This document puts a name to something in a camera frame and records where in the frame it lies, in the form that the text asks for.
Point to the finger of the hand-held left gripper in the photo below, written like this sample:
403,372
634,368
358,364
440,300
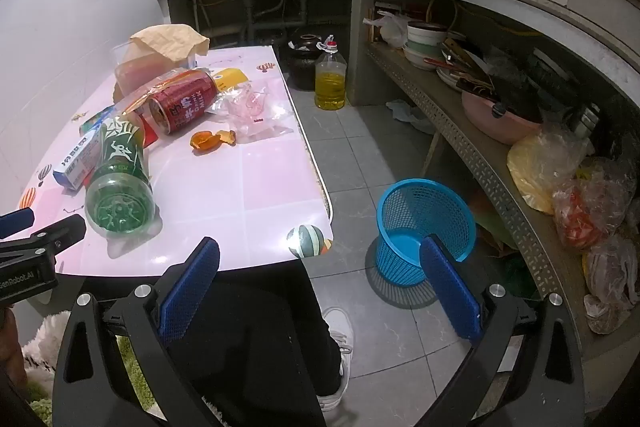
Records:
50,237
15,222

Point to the yellow white medicine box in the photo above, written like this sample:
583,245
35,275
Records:
230,78

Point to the clear bag with red contents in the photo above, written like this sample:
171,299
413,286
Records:
575,217

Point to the orange candy wrapper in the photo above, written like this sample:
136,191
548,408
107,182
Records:
226,137

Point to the person's left hand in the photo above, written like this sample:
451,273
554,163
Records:
10,342

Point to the clear red plastic bag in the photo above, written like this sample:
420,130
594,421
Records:
165,79

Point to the orange peel piece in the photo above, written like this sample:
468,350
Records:
204,142

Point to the blue plastic waste basket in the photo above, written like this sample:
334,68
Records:
400,252

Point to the grey drain pipe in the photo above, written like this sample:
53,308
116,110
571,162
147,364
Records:
260,24

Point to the cooking oil bottle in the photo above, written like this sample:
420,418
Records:
330,87

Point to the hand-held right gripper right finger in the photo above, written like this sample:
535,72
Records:
450,292

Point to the clear plastic container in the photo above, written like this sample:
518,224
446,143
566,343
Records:
135,74

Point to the green plastic bottle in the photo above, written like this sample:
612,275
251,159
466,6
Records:
117,167

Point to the clear pink plastic wrapper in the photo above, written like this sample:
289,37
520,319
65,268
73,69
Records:
255,117

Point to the dark ceramic jar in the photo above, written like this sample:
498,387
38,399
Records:
300,62

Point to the brown paper bag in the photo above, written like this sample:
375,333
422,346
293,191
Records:
170,39

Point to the blue white toothpaste box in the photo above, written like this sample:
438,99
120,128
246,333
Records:
77,157

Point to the white plastic bag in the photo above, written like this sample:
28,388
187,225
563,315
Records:
392,29

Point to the pink basin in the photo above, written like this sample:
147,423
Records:
500,127

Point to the red drink can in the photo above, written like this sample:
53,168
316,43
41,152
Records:
185,102

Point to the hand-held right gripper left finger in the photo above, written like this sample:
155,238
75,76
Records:
192,292

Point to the stack of white bowls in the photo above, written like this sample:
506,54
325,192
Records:
425,42

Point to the person's black trouser leg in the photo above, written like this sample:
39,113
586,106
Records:
260,332

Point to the yellow plastic bag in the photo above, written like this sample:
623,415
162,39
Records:
530,172

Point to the person's white shoe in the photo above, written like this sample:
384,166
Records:
341,332

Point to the white rag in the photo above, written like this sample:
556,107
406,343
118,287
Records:
405,112

